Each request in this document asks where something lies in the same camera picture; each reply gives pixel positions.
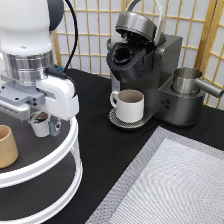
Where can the tan paper cup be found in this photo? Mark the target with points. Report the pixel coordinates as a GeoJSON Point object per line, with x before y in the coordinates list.
{"type": "Point", "coordinates": [8, 148]}

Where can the steel milk frother pitcher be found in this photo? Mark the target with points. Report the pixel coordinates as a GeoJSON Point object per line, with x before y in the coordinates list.
{"type": "Point", "coordinates": [188, 81]}

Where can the grey woven placemat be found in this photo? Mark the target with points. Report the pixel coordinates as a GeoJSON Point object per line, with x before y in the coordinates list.
{"type": "Point", "coordinates": [172, 180]}

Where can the white coffee pod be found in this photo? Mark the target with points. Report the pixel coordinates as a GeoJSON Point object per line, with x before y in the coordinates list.
{"type": "Point", "coordinates": [39, 123]}

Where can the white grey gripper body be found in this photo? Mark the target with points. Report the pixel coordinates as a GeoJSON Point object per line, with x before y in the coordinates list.
{"type": "Point", "coordinates": [55, 96]}

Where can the grey pod coffee machine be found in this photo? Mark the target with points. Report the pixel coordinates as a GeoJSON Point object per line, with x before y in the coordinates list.
{"type": "Point", "coordinates": [141, 57]}

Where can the wooden shoji folding screen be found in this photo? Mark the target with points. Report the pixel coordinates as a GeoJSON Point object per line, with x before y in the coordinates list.
{"type": "Point", "coordinates": [80, 39]}

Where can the white ceramic coffee mug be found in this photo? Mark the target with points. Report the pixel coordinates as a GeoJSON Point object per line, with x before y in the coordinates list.
{"type": "Point", "coordinates": [128, 105]}

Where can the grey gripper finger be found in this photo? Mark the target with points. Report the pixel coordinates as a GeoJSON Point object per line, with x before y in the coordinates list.
{"type": "Point", "coordinates": [54, 126]}

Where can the white two-tier round shelf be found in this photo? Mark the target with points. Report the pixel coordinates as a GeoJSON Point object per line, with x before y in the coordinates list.
{"type": "Point", "coordinates": [44, 178]}

